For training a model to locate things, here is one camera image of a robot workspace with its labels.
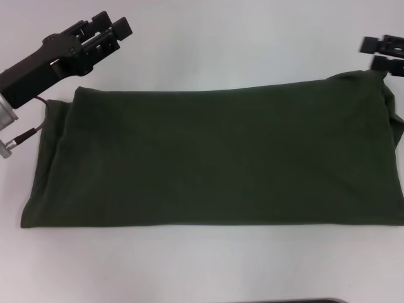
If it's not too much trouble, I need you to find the dark green FREE T-shirt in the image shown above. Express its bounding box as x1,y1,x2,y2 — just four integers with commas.
19,69,404,229

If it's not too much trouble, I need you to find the left arm connector cable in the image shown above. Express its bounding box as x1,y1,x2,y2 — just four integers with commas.
0,96,49,159

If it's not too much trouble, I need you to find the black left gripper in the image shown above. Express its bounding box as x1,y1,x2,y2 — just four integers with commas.
0,11,133,110

